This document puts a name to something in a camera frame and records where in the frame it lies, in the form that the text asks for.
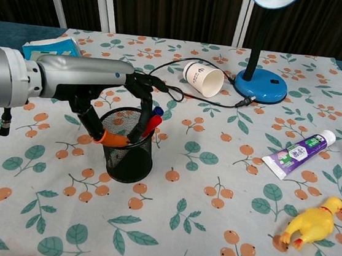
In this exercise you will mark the black mesh pen holder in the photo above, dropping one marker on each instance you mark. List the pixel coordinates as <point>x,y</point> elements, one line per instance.
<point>130,163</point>

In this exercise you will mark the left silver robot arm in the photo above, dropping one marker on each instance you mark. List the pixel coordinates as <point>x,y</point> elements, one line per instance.
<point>0,77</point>

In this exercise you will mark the yellow rubber chicken toy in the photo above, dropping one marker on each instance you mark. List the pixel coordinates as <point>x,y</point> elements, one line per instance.
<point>314,223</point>

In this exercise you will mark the red cap marker pen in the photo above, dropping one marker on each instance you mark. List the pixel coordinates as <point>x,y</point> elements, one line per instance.
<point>153,124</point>

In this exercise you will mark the purple white toothpaste tube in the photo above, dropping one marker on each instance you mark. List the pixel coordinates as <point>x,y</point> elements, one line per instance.
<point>298,153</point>

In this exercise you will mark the white paper cup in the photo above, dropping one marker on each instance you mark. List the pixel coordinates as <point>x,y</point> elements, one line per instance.
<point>202,79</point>

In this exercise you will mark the floral patterned tablecloth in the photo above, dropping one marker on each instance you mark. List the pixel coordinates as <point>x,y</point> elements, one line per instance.
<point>185,166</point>

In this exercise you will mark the blue pen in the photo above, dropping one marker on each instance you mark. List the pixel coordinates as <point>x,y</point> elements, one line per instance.
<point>158,111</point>

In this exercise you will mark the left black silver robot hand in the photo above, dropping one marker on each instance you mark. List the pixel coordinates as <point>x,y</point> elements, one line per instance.
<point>84,75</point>

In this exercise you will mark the blue desk lamp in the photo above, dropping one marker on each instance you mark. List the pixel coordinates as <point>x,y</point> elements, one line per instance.
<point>261,84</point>

